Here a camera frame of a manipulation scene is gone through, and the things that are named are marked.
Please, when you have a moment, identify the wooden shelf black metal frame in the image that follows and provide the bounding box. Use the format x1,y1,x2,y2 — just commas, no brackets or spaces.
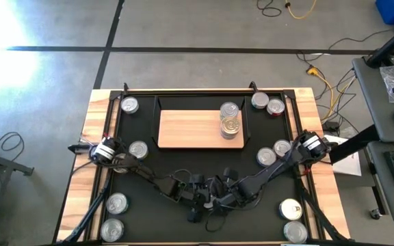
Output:
150,94,252,150

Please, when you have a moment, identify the silver-lid seafood can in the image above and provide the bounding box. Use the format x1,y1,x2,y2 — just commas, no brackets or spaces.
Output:
283,221,308,244
105,192,129,215
100,218,125,243
220,101,240,119

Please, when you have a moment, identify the silver-lid can blue label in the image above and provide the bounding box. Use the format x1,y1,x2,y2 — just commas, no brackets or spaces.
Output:
256,147,278,167

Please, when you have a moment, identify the silver-lid can red label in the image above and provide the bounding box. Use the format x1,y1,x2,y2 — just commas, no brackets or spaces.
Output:
266,98,286,118
272,139,292,159

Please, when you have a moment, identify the teal yellowfin tuna can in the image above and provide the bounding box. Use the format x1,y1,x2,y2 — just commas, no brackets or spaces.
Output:
128,140,149,160

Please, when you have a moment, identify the silver-lid can green label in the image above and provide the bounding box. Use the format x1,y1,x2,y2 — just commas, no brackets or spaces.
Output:
250,91,270,110

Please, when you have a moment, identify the silver-lid can white label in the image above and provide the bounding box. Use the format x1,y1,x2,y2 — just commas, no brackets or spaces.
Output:
120,96,140,115

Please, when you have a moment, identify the black power adapter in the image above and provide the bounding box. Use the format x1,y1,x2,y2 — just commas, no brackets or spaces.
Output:
321,120,342,133

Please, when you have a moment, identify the white paper sheet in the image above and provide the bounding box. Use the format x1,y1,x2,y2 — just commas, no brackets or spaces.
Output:
323,135,363,177

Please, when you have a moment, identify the black stand beam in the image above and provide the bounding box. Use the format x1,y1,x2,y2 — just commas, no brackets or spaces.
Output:
328,125,380,164

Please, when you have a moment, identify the grey side desk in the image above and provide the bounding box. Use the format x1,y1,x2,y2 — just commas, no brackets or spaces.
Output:
352,56,394,143

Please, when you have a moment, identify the grey metal stand leg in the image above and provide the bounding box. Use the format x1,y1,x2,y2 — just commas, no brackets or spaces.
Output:
0,149,35,177

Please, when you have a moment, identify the black slanted pole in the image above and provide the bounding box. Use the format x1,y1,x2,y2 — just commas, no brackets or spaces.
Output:
365,20,394,68

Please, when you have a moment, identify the blue plastic bin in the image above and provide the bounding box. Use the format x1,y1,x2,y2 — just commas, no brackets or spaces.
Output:
375,0,394,25

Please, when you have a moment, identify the black metal table frame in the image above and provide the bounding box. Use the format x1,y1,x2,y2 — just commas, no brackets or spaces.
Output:
55,81,350,244

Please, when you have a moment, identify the black clamp bracket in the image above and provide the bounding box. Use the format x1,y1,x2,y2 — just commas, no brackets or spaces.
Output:
67,143,94,154

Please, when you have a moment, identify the yellow extension cord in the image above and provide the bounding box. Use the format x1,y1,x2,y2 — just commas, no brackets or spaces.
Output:
306,66,357,122

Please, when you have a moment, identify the black looped floor cable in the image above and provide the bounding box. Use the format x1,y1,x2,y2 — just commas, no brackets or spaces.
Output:
256,0,283,18

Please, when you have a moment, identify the yellow floor cable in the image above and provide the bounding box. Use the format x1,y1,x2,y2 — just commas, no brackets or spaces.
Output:
285,0,318,21

